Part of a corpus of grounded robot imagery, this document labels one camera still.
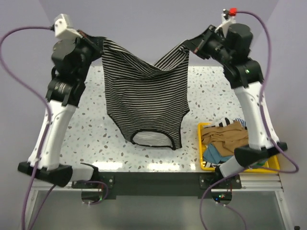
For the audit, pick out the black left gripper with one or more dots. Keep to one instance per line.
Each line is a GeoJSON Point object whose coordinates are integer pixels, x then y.
{"type": "Point", "coordinates": [96, 43]}

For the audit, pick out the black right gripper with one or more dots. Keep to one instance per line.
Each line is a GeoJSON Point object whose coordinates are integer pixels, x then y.
{"type": "Point", "coordinates": [198, 44]}

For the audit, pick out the black white striped tank top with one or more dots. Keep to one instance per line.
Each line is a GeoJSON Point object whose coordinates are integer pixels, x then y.
{"type": "Point", "coordinates": [147, 101]}

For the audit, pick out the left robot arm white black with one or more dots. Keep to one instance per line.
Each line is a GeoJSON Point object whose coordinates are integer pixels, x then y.
{"type": "Point", "coordinates": [62, 98]}

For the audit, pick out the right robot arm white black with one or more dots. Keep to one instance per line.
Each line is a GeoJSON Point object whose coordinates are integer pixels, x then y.
{"type": "Point", "coordinates": [246, 79]}

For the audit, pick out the navy white striped tank top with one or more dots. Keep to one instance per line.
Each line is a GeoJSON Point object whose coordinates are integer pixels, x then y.
{"type": "Point", "coordinates": [227, 121]}

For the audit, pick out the tan tank top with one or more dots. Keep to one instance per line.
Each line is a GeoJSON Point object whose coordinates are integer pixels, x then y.
{"type": "Point", "coordinates": [225, 139]}

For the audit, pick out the blue tank top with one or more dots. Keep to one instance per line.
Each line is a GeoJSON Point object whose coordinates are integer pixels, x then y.
{"type": "Point", "coordinates": [213, 156]}

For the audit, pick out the green tank top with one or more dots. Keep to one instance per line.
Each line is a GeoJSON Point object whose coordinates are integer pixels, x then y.
{"type": "Point", "coordinates": [260, 164]}

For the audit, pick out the yellow plastic bin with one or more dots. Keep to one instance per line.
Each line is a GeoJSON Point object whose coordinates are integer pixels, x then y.
{"type": "Point", "coordinates": [271, 165]}

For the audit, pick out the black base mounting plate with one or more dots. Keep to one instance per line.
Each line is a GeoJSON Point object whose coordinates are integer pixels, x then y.
{"type": "Point", "coordinates": [150, 183]}

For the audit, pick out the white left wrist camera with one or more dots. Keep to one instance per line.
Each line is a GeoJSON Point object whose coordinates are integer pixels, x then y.
{"type": "Point", "coordinates": [63, 28]}

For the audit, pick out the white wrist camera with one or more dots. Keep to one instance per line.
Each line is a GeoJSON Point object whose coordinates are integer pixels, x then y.
{"type": "Point", "coordinates": [228, 18]}
{"type": "Point", "coordinates": [63, 28]}

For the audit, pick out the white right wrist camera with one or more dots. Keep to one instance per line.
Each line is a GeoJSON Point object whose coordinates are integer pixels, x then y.
{"type": "Point", "coordinates": [228, 18]}

